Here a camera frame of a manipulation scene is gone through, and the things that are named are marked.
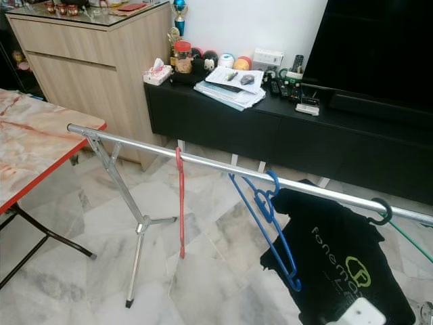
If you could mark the red plastic hanger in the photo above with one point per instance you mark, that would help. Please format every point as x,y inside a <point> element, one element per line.
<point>180,203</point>

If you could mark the blue plastic hanger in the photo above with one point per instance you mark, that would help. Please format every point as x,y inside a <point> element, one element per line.
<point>276,181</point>

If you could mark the black plastic hanger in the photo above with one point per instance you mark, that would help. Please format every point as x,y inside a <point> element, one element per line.
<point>392,211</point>

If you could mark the green plastic hanger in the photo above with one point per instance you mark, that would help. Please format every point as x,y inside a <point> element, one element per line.
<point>416,237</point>

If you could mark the folding table marble top red edge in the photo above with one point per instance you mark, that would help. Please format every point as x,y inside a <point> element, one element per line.
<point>34,149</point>

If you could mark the light wooden cabinet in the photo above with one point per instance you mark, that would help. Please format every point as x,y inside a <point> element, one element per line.
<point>88,74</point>

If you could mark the silver metal clothes rack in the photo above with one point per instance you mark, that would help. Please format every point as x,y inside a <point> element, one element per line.
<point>142,146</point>

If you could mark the pink tissue box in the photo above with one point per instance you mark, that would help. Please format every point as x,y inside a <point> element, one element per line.
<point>157,73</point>

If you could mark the red lidded snack jar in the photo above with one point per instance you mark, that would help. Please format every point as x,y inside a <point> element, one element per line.
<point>183,59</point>

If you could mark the stack of white papers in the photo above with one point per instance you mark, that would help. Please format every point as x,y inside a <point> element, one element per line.
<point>220,84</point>

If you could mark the blue gold trophy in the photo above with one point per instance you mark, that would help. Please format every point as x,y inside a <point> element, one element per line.
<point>180,13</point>

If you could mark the black low television console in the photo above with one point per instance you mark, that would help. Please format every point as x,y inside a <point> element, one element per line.
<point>243,135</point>

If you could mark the white blue round toy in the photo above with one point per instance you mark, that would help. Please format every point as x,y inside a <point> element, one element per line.
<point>226,61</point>

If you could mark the orange ball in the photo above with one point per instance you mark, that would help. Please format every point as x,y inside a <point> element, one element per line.
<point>242,63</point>

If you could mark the white power socket box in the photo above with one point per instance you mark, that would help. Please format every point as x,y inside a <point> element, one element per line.
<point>268,59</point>

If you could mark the small white flat device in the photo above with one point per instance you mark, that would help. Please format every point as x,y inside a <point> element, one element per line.
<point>308,109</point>

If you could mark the black remote control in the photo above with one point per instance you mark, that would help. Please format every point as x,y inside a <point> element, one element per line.
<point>298,63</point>

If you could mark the black T-shirt large green logo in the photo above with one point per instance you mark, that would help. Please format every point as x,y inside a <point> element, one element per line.
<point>345,284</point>

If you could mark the black soundbar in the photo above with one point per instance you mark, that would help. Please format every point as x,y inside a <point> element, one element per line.
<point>379,108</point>

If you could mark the black flat screen television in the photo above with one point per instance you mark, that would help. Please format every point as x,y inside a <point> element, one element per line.
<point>372,40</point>

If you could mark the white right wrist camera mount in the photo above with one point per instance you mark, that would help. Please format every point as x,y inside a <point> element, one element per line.
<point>364,313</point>

